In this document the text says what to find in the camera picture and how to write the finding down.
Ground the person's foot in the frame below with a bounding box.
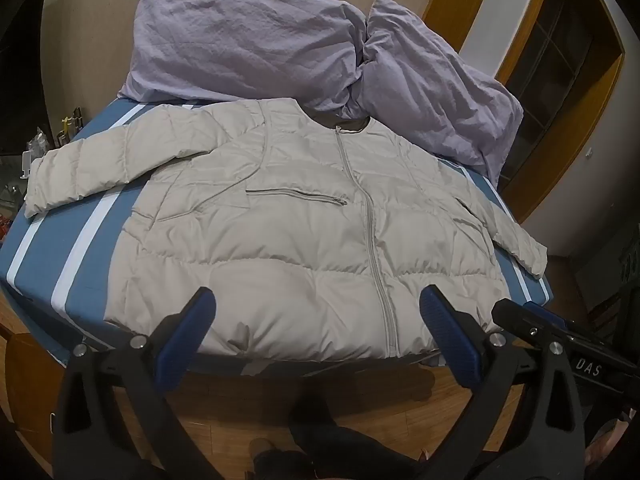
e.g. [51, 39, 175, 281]
[249, 437, 281, 468]

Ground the beige puffer jacket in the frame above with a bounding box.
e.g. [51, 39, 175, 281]
[24, 97, 548, 363]

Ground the person's dark trouser leg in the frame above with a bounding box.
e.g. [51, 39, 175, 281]
[287, 390, 436, 480]

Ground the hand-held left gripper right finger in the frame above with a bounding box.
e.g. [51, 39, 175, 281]
[419, 285, 586, 480]

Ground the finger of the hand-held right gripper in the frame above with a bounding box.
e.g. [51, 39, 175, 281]
[491, 299, 578, 358]

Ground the purple duvet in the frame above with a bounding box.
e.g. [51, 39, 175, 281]
[117, 0, 523, 186]

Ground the blue white striped bed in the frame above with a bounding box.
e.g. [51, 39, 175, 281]
[0, 97, 553, 376]

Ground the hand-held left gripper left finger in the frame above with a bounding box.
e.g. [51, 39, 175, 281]
[52, 287, 217, 480]

